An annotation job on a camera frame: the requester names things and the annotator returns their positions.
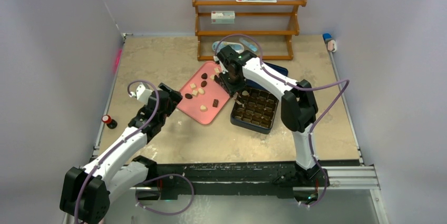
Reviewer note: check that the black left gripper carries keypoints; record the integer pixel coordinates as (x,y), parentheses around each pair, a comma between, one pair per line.
(173,99)

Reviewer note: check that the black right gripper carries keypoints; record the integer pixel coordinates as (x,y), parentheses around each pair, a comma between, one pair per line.
(231,85)

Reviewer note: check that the dark rectangular chocolate piece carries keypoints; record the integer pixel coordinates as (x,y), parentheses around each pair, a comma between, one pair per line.
(215,103)

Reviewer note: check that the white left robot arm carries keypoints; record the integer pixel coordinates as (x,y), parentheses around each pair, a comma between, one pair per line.
(115,159)

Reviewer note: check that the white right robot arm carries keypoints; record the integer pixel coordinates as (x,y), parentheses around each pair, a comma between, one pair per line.
(298,106)

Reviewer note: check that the blue chocolate tin box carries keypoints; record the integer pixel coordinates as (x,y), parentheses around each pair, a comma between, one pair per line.
(259,112)

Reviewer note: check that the light blue oval package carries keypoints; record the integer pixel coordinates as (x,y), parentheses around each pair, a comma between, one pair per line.
(217,46)

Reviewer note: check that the pink plastic tray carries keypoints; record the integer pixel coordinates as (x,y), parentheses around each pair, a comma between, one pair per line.
(213,90)

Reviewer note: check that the light blue small tube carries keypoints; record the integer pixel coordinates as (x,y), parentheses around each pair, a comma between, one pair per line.
(248,45)

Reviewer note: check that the dark blue tin lid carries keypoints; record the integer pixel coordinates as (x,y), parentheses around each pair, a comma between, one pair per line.
(281,70)

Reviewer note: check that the white green small box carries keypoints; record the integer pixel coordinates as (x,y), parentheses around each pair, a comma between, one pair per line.
(223,17)

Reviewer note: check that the red black button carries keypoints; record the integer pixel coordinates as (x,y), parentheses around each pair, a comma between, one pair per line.
(109,122)

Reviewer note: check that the wooden shelf rack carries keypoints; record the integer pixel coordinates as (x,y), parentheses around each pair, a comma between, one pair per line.
(278,19)

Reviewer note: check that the blue white corner device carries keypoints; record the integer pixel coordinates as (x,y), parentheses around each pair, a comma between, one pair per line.
(330,42)

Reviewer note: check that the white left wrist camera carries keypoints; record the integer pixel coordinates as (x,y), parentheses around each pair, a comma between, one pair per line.
(142,93)

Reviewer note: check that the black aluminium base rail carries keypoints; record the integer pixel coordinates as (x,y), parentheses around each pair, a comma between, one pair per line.
(284,180)

